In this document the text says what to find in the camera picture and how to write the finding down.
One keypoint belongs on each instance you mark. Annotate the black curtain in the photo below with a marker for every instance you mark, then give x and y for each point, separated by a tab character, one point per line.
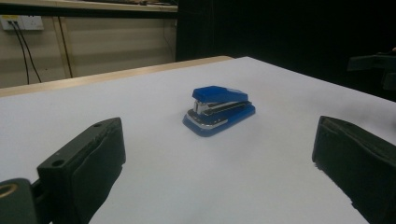
280	28

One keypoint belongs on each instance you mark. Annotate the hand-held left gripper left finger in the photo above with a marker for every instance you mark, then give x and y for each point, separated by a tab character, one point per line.
77	161

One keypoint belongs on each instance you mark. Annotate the white wall socket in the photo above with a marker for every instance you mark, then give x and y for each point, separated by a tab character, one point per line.
28	22

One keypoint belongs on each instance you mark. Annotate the white table sheet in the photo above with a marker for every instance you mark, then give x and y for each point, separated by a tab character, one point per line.
155	124

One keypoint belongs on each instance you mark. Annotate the wooden table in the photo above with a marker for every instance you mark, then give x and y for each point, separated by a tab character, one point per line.
93	77

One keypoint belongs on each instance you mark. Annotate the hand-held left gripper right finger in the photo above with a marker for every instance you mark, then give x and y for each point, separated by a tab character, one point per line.
361	161

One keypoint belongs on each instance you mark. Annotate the blue stapler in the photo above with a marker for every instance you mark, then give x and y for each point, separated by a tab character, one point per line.
218	94

